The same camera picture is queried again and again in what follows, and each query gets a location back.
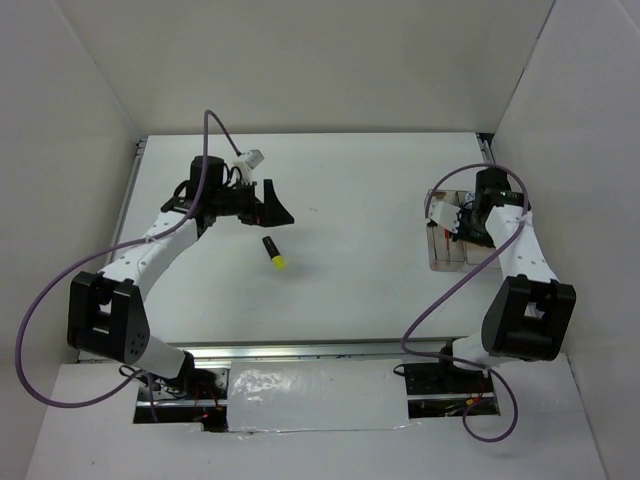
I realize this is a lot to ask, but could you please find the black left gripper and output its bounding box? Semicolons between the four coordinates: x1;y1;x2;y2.
211;178;294;228

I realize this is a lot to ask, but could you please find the red gel pen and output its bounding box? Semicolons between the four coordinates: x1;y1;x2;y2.
443;229;451;262

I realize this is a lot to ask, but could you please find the black yellow-capped highlighter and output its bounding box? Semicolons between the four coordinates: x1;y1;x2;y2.
262;236;286;270

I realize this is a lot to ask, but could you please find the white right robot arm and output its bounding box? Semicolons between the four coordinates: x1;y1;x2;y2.
428;167;576;392

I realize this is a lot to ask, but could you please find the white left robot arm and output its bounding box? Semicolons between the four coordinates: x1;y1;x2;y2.
67;150;294;399

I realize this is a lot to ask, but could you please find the clear compartment organizer box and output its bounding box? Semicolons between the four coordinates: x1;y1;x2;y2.
426;190;494;273

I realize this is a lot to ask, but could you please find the white foil sheet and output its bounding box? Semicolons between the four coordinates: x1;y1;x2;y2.
227;360;409;433

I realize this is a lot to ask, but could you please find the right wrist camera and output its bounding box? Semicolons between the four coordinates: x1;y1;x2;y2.
426;201;462;233

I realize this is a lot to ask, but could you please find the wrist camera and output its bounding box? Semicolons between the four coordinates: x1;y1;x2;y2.
234;149;264;171
426;201;462;233

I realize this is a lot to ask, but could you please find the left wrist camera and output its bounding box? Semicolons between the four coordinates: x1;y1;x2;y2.
234;149;264;171

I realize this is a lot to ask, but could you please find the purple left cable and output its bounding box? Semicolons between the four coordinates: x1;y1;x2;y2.
15;109;241;424

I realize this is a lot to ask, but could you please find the aluminium front rail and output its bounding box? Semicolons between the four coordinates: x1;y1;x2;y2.
154;339;551;362

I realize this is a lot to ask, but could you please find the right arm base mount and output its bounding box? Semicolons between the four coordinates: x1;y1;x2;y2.
393;360;499;419

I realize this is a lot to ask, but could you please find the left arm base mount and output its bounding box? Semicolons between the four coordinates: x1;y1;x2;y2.
133;367;230;433

